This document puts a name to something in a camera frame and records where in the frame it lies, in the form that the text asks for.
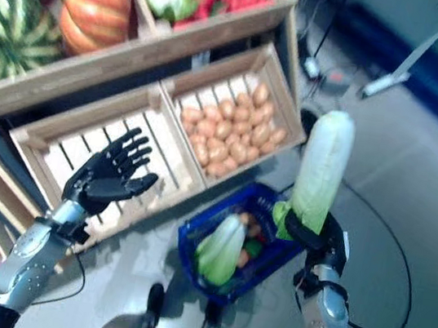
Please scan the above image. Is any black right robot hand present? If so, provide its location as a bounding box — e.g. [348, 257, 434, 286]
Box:
[279, 206, 356, 262]

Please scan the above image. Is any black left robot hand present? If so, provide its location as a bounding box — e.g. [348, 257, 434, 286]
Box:
[59, 117, 166, 224]

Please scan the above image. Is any blue plastic basket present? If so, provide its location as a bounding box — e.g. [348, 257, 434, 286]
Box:
[167, 171, 315, 319]

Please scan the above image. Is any empty wooden slat crate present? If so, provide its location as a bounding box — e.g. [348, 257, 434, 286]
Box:
[0, 63, 219, 252]

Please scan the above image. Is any green pepper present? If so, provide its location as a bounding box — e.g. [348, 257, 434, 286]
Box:
[242, 237, 267, 258]

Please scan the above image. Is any brown potato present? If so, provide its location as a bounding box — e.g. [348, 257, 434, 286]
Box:
[179, 105, 206, 126]
[205, 160, 228, 179]
[201, 104, 224, 124]
[251, 82, 271, 109]
[249, 122, 273, 148]
[228, 140, 250, 162]
[268, 125, 289, 146]
[213, 118, 234, 141]
[235, 92, 254, 112]
[188, 132, 209, 153]
[256, 100, 277, 123]
[206, 140, 230, 164]
[192, 117, 216, 139]
[217, 98, 237, 121]

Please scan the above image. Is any brown round vegetable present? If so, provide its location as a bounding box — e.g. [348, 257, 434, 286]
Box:
[237, 212, 262, 237]

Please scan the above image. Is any orange carrot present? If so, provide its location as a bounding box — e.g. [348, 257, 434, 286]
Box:
[236, 249, 253, 269]

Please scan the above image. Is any wooden display shelf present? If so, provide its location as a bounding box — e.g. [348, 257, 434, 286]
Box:
[0, 0, 323, 164]

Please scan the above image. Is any wooden potato crate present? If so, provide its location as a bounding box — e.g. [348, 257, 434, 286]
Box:
[146, 28, 320, 202]

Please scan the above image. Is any orange pumpkin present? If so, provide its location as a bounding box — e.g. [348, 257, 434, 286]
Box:
[50, 0, 135, 63]

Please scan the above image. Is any large striped watermelon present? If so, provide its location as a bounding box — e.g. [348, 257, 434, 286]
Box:
[0, 0, 70, 98]

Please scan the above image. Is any white power box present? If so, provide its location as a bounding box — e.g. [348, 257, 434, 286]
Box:
[300, 55, 323, 80]

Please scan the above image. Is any white metal stand leg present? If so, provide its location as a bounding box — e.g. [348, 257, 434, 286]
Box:
[360, 0, 438, 112]

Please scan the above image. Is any black thin pole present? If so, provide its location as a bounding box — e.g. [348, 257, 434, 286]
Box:
[312, 0, 354, 66]

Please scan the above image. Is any long black floor cable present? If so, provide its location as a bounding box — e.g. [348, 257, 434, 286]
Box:
[317, 180, 430, 328]

